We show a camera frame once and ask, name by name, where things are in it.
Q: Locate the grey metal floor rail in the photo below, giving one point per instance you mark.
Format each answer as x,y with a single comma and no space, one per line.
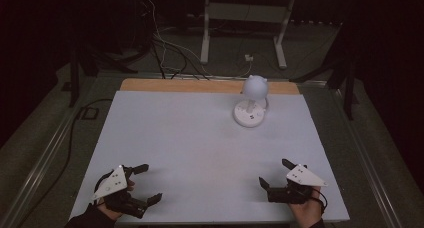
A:
43,161
366,161

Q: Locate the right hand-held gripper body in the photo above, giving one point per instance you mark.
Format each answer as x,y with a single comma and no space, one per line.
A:
303,177

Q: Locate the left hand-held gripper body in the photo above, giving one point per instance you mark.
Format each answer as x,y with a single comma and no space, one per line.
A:
113,183

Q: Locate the black rectangular floor frame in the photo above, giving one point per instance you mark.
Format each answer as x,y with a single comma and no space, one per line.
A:
89,113

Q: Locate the pale blue table mat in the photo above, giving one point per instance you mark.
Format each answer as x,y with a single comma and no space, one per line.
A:
200,148

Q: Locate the white plug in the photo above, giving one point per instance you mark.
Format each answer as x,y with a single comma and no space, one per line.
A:
248,58

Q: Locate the black tripod stand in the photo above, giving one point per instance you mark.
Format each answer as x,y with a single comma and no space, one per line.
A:
346,71
83,66

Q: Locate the person's right hand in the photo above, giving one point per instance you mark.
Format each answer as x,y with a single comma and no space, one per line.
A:
308,211

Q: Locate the white round desk lamp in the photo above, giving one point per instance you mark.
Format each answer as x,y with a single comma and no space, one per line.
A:
255,88

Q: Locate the white metal stand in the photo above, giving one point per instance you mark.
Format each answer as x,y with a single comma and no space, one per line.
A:
246,13

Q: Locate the person's left hand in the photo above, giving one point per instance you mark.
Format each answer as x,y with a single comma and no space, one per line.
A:
111,213

